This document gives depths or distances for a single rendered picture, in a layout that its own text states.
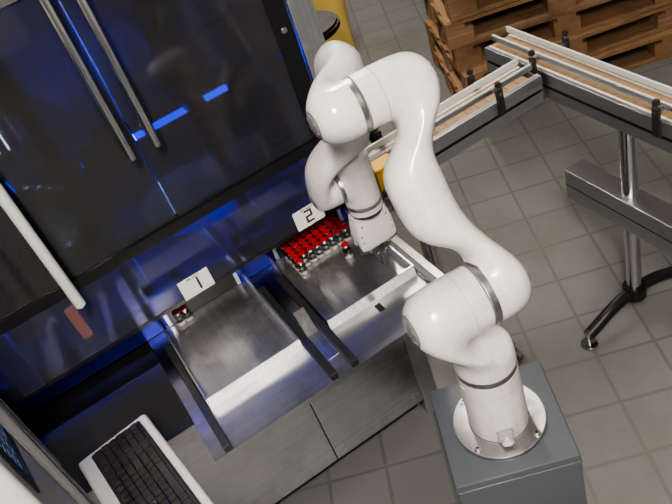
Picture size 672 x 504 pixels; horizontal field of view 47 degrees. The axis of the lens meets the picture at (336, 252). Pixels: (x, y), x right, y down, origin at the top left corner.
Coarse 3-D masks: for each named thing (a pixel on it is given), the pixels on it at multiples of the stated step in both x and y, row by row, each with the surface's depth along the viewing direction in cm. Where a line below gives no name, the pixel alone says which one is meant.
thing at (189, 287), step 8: (200, 272) 192; (208, 272) 193; (184, 280) 191; (192, 280) 192; (200, 280) 193; (208, 280) 194; (184, 288) 192; (192, 288) 193; (200, 288) 194; (184, 296) 193; (192, 296) 194
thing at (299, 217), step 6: (312, 204) 200; (300, 210) 198; (312, 210) 200; (318, 210) 201; (294, 216) 198; (300, 216) 199; (312, 216) 201; (318, 216) 202; (324, 216) 203; (300, 222) 200; (306, 222) 201; (312, 222) 202; (300, 228) 201
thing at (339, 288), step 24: (288, 264) 210; (312, 264) 207; (336, 264) 205; (360, 264) 202; (408, 264) 193; (312, 288) 200; (336, 288) 198; (360, 288) 195; (384, 288) 190; (336, 312) 191
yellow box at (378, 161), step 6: (372, 156) 210; (378, 156) 210; (384, 156) 209; (372, 162) 208; (378, 162) 207; (384, 162) 207; (378, 168) 205; (378, 174) 205; (378, 180) 206; (378, 186) 209; (384, 186) 208
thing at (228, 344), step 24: (240, 288) 209; (216, 312) 204; (240, 312) 201; (264, 312) 199; (168, 336) 198; (192, 336) 200; (216, 336) 197; (240, 336) 195; (264, 336) 192; (288, 336) 190; (192, 360) 193; (216, 360) 191; (240, 360) 189; (264, 360) 182; (216, 384) 185; (240, 384) 181
